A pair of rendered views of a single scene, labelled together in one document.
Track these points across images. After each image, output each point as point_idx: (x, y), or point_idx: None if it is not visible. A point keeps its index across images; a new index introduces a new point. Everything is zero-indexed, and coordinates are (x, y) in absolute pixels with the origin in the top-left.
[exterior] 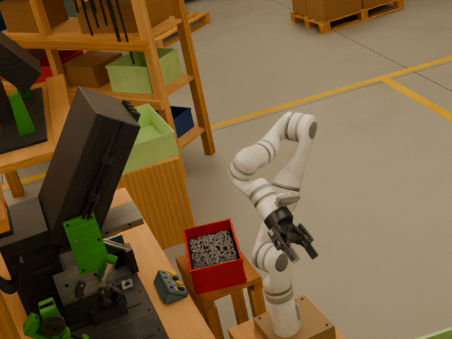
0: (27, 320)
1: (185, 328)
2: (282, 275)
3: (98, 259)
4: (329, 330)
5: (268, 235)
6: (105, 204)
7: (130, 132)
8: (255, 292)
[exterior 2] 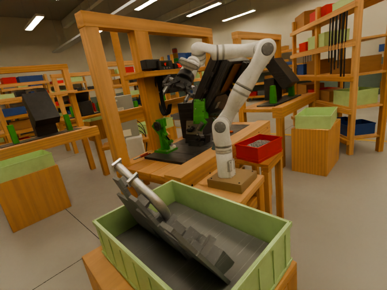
0: None
1: (202, 157)
2: (219, 136)
3: (200, 119)
4: (236, 186)
5: (226, 113)
6: (210, 97)
7: (224, 63)
8: (264, 173)
